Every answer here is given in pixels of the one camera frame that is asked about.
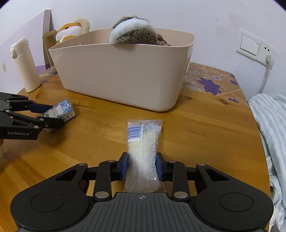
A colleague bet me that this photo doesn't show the orange and white plush toy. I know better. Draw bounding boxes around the orange and white plush toy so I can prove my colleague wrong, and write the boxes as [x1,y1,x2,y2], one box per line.
[55,18,91,45]

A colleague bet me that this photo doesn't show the cream thermos bottle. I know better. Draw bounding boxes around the cream thermos bottle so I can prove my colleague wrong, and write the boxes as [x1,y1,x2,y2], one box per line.
[10,38,42,92]

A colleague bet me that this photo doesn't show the blue and white milk carton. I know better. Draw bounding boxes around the blue and white milk carton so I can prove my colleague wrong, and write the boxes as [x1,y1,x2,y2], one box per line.
[42,100,76,132]

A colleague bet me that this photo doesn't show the white plug with cable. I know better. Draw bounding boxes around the white plug with cable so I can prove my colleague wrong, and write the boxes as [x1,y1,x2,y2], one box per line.
[257,55,275,94]

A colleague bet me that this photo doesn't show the clear plastic packet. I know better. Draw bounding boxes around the clear plastic packet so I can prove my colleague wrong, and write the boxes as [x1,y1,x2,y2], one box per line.
[123,119,167,193]

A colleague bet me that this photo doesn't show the beige plastic container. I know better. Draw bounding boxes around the beige plastic container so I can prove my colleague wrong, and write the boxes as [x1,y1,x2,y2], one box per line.
[48,28,195,112]

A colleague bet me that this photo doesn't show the brown cardboard piece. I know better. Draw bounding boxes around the brown cardboard piece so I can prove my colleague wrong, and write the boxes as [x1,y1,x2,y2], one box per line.
[42,30,58,67]

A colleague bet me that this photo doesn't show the blue striped bedding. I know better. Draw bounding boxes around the blue striped bedding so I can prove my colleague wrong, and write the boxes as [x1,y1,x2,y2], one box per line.
[248,93,286,232]

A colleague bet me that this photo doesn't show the white wall switch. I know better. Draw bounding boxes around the white wall switch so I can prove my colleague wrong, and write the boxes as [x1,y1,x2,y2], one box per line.
[237,29,262,60]

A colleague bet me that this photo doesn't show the floral patterned table mat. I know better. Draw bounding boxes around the floral patterned table mat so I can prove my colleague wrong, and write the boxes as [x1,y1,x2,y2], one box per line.
[39,62,248,103]

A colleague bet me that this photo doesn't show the white wall socket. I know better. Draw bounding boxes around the white wall socket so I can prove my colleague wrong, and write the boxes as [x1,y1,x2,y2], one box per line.
[257,40,276,67]

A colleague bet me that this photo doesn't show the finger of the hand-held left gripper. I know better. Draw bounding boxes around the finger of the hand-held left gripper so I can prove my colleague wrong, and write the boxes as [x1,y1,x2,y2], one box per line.
[0,92,53,113]
[0,111,66,129]

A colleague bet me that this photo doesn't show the grey hedgehog plush toy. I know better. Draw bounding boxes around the grey hedgehog plush toy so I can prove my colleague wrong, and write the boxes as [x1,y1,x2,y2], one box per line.
[109,15,172,46]

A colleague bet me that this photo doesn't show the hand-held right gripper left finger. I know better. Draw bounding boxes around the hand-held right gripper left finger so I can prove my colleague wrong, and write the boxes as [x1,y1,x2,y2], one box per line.
[55,152,129,199]

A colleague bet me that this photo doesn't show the lilac board panel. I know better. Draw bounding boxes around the lilac board panel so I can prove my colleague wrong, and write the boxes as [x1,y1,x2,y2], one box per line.
[0,9,56,94]

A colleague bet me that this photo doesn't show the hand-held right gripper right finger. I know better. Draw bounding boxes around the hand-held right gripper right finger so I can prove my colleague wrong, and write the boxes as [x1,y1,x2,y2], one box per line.
[155,152,230,200]

